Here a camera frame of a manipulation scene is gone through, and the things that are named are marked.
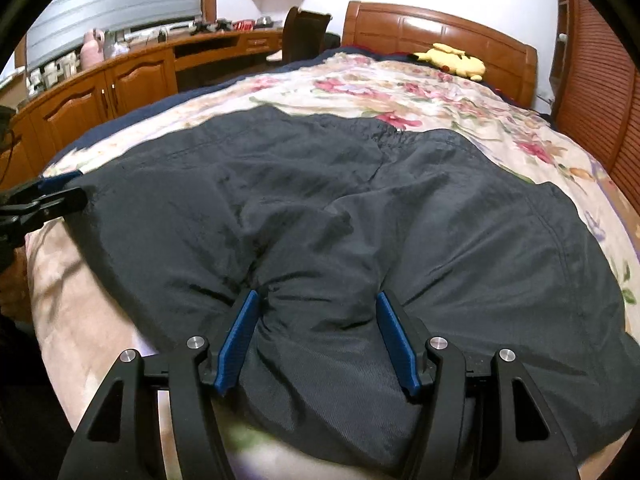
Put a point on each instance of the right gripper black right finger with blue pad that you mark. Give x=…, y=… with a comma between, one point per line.
x=479, y=418

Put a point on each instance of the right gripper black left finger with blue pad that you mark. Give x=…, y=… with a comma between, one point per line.
x=119, y=435

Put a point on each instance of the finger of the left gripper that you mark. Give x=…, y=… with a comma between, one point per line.
x=42, y=186
x=43, y=208

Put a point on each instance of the person's left hand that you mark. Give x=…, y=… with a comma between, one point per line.
x=14, y=291

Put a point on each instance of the long wooden desk cabinet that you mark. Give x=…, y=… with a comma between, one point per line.
x=116, y=87

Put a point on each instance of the floral bed blanket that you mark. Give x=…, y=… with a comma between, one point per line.
x=80, y=328

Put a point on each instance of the pink bottle on desk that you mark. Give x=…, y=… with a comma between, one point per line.
x=91, y=53

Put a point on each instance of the grey window blind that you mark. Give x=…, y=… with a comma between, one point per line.
x=63, y=23

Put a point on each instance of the red basket on desk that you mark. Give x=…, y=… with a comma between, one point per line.
x=244, y=25

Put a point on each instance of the dark wooden chair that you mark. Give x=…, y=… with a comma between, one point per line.
x=303, y=34

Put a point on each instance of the wooden louvered wardrobe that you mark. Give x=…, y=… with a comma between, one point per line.
x=597, y=102

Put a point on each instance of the wooden bed headboard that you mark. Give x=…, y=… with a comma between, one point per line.
x=384, y=28

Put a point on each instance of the yellow plush toy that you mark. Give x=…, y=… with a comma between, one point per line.
x=452, y=61

